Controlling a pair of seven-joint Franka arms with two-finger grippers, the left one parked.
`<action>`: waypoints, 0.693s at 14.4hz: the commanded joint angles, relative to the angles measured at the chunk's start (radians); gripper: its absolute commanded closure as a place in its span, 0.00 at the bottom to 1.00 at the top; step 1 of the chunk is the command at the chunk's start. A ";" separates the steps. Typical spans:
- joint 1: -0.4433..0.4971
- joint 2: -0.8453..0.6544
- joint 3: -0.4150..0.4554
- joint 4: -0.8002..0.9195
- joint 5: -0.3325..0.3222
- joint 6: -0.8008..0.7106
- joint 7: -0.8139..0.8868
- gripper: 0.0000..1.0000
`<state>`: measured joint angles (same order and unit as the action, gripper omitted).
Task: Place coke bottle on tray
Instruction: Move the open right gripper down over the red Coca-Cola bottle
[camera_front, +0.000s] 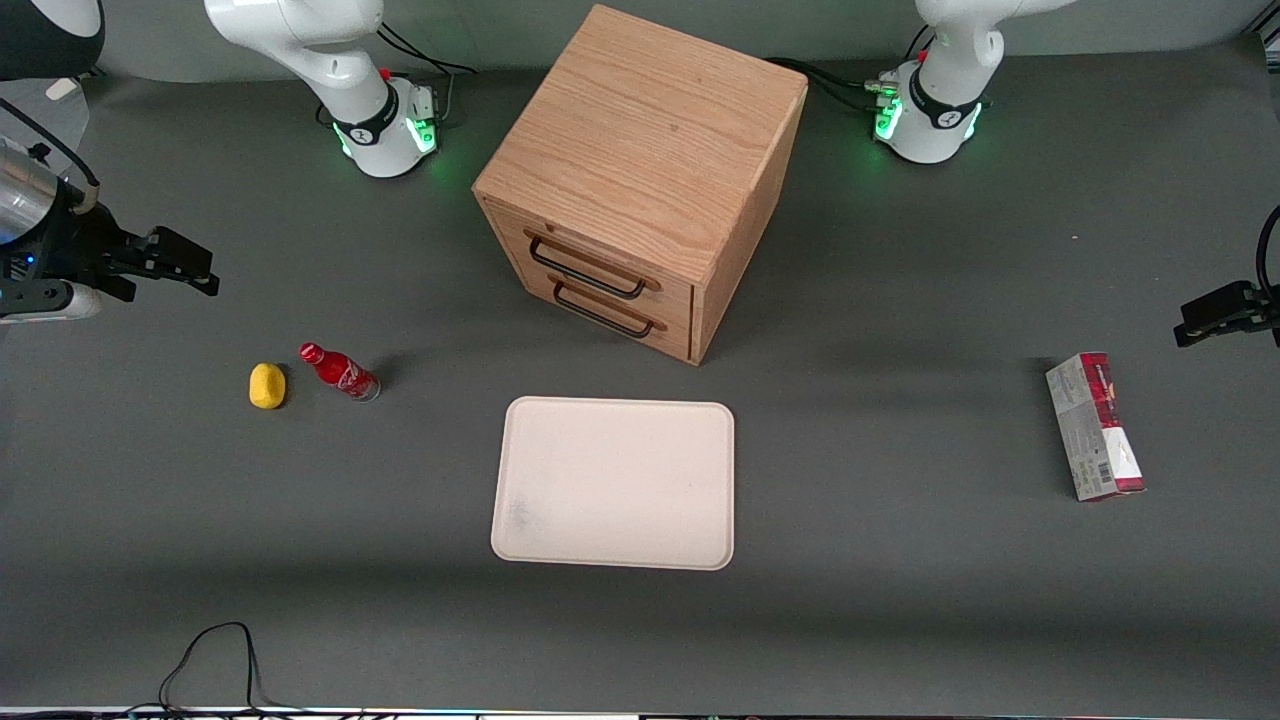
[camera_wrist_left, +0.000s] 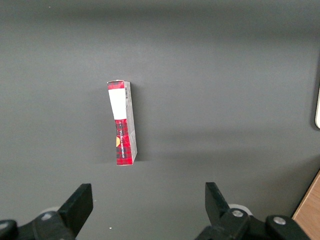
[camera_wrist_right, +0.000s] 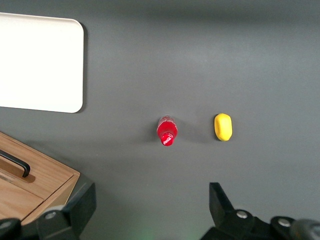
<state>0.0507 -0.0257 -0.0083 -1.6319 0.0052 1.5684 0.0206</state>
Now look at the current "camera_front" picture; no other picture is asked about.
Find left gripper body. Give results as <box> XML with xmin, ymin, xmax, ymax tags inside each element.
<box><xmin>1250</xmin><ymin>280</ymin><xmax>1280</xmax><ymax>348</ymax></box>

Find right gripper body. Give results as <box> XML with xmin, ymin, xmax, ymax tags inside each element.
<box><xmin>0</xmin><ymin>203</ymin><xmax>138</xmax><ymax>324</ymax></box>

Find red coke bottle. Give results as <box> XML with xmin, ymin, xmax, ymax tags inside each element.
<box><xmin>299</xmin><ymin>342</ymin><xmax>382</xmax><ymax>403</ymax></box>

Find beige plastic tray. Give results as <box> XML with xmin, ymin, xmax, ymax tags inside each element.
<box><xmin>490</xmin><ymin>396</ymin><xmax>736</xmax><ymax>572</ymax></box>

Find yellow lemon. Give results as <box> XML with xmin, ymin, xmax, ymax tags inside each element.
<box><xmin>248</xmin><ymin>362</ymin><xmax>288</xmax><ymax>410</ymax></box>

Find grey chair seat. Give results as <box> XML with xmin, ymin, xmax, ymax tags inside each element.
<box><xmin>0</xmin><ymin>70</ymin><xmax>93</xmax><ymax>161</ymax></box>

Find grey and red carton box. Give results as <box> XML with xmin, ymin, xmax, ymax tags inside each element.
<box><xmin>1045</xmin><ymin>351</ymin><xmax>1147</xmax><ymax>502</ymax></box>

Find wooden drawer front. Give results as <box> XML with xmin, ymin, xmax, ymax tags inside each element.
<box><xmin>518</xmin><ymin>272</ymin><xmax>695</xmax><ymax>363</ymax></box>
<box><xmin>488</xmin><ymin>203</ymin><xmax>697</xmax><ymax>319</ymax></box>

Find oak wooden drawer cabinet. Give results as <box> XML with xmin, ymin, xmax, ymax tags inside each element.
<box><xmin>472</xmin><ymin>3</ymin><xmax>809</xmax><ymax>367</ymax></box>

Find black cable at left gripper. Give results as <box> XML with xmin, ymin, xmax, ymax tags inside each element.
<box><xmin>1256</xmin><ymin>205</ymin><xmax>1280</xmax><ymax>301</ymax></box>

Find black right arm base cables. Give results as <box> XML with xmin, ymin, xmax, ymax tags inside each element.
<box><xmin>376</xmin><ymin>22</ymin><xmax>479</xmax><ymax>129</ymax></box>

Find black arm base cables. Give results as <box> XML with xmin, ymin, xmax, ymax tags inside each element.
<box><xmin>376</xmin><ymin>22</ymin><xmax>479</xmax><ymax>129</ymax></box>
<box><xmin>765</xmin><ymin>25</ymin><xmax>936</xmax><ymax>116</ymax></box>

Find thin black looped cable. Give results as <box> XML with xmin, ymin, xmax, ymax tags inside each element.
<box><xmin>125</xmin><ymin>621</ymin><xmax>311</xmax><ymax>717</ymax></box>

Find black metal drawer handle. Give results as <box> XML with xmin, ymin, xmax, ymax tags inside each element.
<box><xmin>527</xmin><ymin>234</ymin><xmax>649</xmax><ymax>301</ymax></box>
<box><xmin>552</xmin><ymin>281</ymin><xmax>657</xmax><ymax>340</ymax></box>

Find black left arm base cables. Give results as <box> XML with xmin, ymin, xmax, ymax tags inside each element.
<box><xmin>765</xmin><ymin>25</ymin><xmax>936</xmax><ymax>116</ymax></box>

